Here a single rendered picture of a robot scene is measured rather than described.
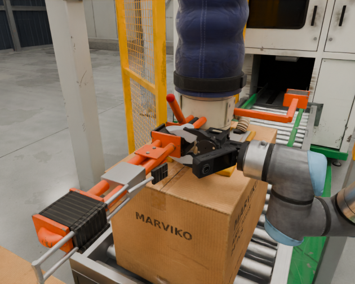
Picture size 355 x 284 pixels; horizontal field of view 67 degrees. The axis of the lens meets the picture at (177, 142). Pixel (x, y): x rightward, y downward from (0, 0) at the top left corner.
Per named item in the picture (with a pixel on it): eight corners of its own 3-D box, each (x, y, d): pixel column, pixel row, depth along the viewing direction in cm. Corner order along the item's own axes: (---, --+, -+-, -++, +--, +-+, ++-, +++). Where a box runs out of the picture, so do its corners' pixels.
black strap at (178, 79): (190, 74, 102) (190, 63, 101) (252, 80, 93) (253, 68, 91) (160, 87, 84) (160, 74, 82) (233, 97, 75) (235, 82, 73)
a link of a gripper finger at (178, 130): (174, 122, 74) (203, 137, 72) (163, 130, 69) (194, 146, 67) (177, 112, 72) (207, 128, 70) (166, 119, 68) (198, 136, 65)
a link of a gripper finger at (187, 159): (177, 155, 78) (205, 154, 73) (167, 164, 73) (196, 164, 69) (174, 145, 77) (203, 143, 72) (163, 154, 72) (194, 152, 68)
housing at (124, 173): (122, 177, 61) (120, 160, 59) (147, 185, 58) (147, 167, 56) (101, 194, 55) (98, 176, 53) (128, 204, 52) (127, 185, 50)
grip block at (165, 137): (164, 139, 79) (164, 120, 77) (195, 146, 75) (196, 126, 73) (149, 151, 73) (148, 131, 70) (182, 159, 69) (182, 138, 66)
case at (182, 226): (189, 183, 147) (191, 112, 129) (264, 205, 129) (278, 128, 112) (116, 264, 99) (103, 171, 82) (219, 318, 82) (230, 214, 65)
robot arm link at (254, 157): (259, 188, 61) (265, 150, 56) (238, 182, 63) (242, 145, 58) (267, 169, 68) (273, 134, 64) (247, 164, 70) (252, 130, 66)
